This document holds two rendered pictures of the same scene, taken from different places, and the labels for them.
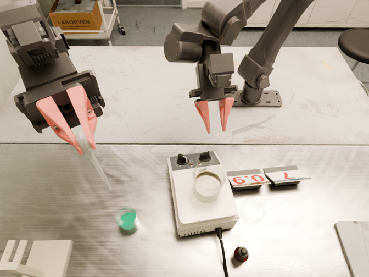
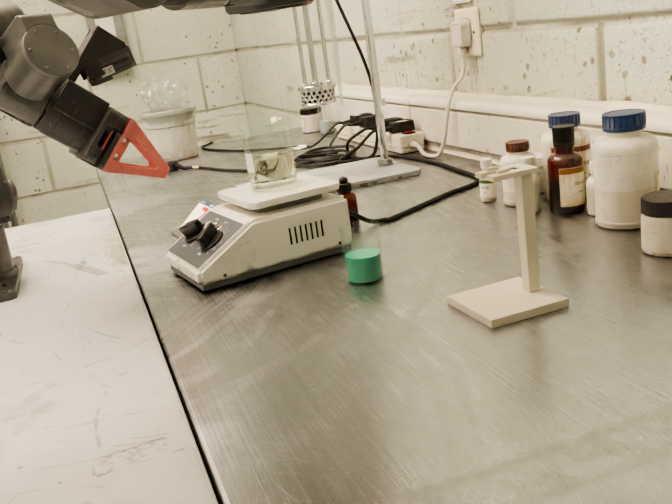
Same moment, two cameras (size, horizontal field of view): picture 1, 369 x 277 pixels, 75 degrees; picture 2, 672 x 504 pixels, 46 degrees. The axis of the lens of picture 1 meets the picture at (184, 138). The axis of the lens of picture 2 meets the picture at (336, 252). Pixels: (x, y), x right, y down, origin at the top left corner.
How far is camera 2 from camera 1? 103 cm
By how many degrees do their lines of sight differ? 87
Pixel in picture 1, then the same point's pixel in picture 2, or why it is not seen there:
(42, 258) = (508, 300)
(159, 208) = (313, 272)
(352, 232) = not seen: hidden behind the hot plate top
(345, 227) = not seen: hidden behind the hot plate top
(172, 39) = (43, 37)
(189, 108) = (18, 322)
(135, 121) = (73, 360)
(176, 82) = not seen: outside the picture
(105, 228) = (393, 290)
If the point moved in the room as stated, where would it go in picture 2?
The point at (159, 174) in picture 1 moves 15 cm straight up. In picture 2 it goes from (238, 292) to (214, 159)
